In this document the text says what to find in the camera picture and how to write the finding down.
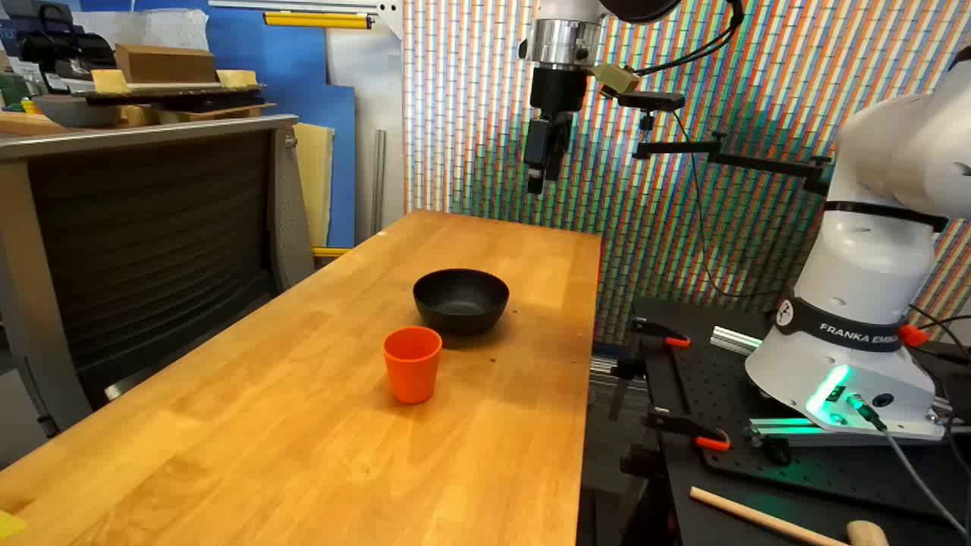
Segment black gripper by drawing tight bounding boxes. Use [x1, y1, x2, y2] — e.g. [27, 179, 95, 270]
[523, 64, 593, 197]

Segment orange plastic cup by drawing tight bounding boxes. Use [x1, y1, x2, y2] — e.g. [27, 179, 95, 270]
[380, 323, 445, 410]

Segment black bowl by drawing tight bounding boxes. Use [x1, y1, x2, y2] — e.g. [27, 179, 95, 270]
[410, 264, 514, 343]

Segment shimmering patterned backdrop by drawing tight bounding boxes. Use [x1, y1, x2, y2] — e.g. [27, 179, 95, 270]
[402, 0, 971, 345]

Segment cream foam panel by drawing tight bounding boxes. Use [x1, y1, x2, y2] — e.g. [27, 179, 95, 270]
[291, 121, 336, 252]

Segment silver aluminium block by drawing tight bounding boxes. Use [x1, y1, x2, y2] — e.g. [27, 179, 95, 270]
[706, 320, 764, 359]

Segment blue foam board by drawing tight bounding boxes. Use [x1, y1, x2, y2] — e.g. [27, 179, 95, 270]
[206, 0, 363, 252]

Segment yellow bar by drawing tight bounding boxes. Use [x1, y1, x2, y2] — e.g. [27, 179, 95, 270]
[261, 10, 375, 33]

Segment cream flat board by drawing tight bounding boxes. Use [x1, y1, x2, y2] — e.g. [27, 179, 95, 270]
[87, 67, 265, 102]

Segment brown wooden box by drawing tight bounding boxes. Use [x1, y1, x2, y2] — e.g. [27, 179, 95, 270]
[112, 43, 222, 87]

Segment wooden mallet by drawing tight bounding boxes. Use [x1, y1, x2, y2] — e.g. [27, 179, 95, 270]
[687, 481, 892, 546]

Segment dark grey cabinet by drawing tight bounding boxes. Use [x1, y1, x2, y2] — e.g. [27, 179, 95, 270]
[0, 113, 311, 433]

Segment black device on desk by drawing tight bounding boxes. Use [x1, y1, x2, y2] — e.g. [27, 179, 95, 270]
[11, 3, 114, 76]

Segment beige wrist camera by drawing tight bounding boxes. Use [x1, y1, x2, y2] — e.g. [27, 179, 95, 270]
[593, 64, 642, 99]

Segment black clamp orange handle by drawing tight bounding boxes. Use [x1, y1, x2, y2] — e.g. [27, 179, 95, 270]
[627, 311, 699, 355]
[647, 403, 734, 457]

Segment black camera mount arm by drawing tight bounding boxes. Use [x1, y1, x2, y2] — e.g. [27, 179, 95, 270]
[631, 127, 839, 197]

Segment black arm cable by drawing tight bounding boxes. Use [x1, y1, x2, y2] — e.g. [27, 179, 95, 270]
[635, 0, 751, 79]

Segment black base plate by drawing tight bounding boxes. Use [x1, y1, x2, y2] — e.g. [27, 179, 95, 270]
[639, 299, 971, 525]

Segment grey cable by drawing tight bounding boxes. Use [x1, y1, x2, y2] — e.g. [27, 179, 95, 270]
[855, 395, 971, 541]

